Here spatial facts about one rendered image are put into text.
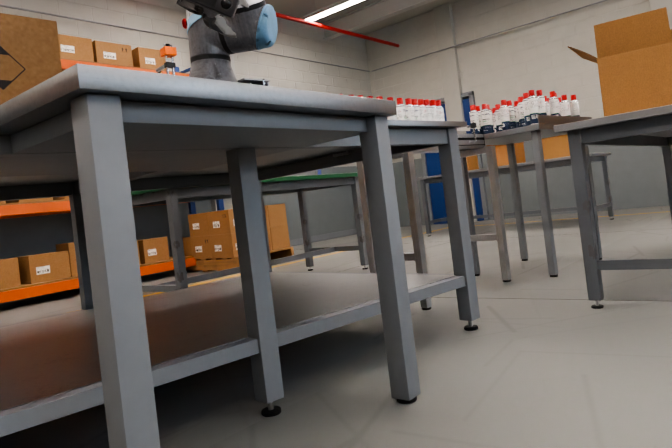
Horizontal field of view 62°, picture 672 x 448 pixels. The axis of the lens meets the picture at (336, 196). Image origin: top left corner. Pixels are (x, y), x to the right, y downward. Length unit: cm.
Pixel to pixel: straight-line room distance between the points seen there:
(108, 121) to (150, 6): 689
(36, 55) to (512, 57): 849
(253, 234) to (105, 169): 67
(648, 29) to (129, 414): 222
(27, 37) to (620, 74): 208
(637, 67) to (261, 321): 176
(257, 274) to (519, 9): 845
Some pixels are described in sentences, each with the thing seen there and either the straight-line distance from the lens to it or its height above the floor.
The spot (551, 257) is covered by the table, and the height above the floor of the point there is 11.
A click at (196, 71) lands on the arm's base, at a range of 168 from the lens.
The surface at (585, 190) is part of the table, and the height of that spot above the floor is 49.
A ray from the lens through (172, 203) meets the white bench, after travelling 341.
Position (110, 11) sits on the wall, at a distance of 754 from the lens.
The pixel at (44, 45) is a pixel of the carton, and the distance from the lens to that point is 165.
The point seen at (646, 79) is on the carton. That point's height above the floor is 90.
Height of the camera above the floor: 56
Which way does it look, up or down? 1 degrees up
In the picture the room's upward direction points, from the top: 7 degrees counter-clockwise
